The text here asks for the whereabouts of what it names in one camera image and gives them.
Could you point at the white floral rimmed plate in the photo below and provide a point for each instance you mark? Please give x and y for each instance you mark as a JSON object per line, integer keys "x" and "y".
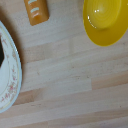
{"x": 10, "y": 80}

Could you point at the orange rectangular block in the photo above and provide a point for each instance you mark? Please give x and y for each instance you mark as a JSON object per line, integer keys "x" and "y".
{"x": 37, "y": 13}

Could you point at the yellow plastic bowl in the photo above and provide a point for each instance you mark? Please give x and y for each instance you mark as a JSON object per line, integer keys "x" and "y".
{"x": 103, "y": 20}

